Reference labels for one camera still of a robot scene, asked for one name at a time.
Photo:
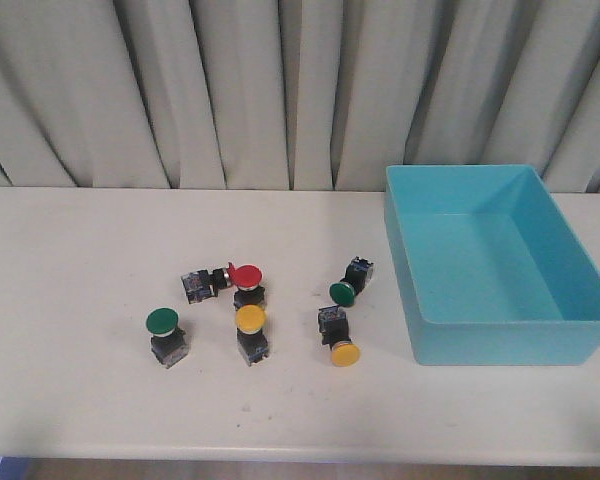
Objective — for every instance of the red push button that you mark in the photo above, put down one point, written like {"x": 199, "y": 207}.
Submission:
{"x": 249, "y": 290}
{"x": 204, "y": 284}

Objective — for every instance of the yellow push button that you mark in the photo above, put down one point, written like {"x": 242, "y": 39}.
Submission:
{"x": 252, "y": 342}
{"x": 333, "y": 325}

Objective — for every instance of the blue plastic box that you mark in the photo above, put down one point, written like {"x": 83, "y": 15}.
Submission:
{"x": 488, "y": 269}

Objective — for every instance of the green lying push button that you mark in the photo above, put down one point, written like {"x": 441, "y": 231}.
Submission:
{"x": 357, "y": 275}

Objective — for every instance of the yellow lying push button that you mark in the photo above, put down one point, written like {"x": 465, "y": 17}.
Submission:
{"x": 333, "y": 325}

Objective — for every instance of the red lying push button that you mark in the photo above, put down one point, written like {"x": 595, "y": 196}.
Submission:
{"x": 204, "y": 284}

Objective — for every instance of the green upright push button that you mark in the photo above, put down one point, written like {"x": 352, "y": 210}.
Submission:
{"x": 168, "y": 341}

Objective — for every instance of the grey pleated curtain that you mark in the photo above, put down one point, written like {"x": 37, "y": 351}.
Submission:
{"x": 295, "y": 95}

